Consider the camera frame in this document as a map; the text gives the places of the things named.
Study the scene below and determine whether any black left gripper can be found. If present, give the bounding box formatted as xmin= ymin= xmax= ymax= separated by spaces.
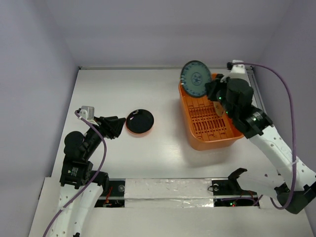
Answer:
xmin=83 ymin=115 xmax=125 ymax=158

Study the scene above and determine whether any blue patterned plate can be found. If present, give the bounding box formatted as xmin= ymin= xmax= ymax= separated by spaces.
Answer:
xmin=180 ymin=60 xmax=212 ymax=98

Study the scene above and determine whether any dark brown plate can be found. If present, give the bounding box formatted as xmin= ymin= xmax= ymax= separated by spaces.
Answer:
xmin=125 ymin=109 xmax=155 ymax=126

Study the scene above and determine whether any white plate with red marks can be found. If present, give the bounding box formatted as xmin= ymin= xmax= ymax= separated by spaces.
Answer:
xmin=213 ymin=102 xmax=227 ymax=117

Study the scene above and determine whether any orange plate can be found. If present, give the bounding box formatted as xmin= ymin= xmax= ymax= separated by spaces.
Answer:
xmin=126 ymin=125 xmax=154 ymax=136

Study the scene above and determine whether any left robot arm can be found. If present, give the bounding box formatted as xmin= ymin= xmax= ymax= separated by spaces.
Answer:
xmin=50 ymin=116 xmax=126 ymax=237

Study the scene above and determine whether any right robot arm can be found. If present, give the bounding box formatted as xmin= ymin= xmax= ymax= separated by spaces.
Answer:
xmin=205 ymin=76 xmax=316 ymax=214

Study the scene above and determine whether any orange plastic dish rack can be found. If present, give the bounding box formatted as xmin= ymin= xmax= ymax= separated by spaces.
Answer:
xmin=178 ymin=84 xmax=244 ymax=151

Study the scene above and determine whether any silver taped front bar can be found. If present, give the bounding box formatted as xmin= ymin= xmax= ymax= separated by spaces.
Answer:
xmin=124 ymin=178 xmax=214 ymax=208

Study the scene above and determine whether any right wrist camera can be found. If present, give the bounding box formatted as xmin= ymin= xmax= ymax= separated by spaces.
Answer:
xmin=220 ymin=60 xmax=246 ymax=82

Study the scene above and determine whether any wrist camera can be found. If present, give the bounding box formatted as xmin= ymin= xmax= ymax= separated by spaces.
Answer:
xmin=79 ymin=106 xmax=94 ymax=120
xmin=220 ymin=60 xmax=246 ymax=82

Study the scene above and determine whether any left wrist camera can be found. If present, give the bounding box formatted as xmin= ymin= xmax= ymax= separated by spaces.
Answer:
xmin=79 ymin=106 xmax=94 ymax=120

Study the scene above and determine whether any aluminium side rail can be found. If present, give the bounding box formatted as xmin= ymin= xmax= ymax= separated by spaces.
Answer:
xmin=246 ymin=66 xmax=266 ymax=112

